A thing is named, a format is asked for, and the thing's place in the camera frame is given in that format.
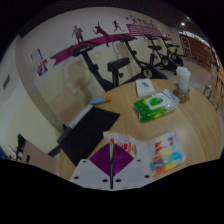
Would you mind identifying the black exercise bike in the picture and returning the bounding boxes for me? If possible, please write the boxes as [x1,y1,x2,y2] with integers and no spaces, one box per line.
[66,41,132,93]
[114,33,169,81]
[144,33,179,73]
[161,35,185,67]

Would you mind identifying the small white flat box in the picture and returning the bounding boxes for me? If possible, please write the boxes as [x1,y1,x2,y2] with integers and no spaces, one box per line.
[134,78,157,98]

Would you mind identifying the wall posters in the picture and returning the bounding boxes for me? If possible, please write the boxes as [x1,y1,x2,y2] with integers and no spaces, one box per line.
[30,48,49,77]

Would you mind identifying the light wooden chair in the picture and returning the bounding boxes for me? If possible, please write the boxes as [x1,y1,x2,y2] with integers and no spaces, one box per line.
[23,139,61,176]
[48,87,84,126]

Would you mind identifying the group of wooden chairs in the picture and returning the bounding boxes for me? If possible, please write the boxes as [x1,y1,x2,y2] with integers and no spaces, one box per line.
[203,63,224,114]

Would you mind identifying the blue and orange tube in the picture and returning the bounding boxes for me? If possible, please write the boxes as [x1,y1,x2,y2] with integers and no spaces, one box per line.
[89,94,113,106]

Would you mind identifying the round wooden coaster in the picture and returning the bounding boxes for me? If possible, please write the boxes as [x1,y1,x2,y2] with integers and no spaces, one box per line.
[173,87,191,104]

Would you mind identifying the black desk mat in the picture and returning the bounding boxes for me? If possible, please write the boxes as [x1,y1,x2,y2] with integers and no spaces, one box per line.
[48,104,121,168]

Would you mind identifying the green wet wipes pack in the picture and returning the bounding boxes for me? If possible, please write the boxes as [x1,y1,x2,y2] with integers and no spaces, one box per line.
[133,88,181,123]

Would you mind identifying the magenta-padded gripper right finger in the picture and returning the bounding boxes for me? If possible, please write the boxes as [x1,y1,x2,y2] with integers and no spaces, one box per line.
[112,143,156,191]

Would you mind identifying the grey wall plate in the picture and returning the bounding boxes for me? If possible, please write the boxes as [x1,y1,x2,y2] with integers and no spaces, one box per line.
[2,74,11,91]

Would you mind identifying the white paper cup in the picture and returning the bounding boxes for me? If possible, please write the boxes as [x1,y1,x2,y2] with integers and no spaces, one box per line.
[175,66,192,93]

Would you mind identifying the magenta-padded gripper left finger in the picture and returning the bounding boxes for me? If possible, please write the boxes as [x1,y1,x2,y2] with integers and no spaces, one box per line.
[69,143,114,191]

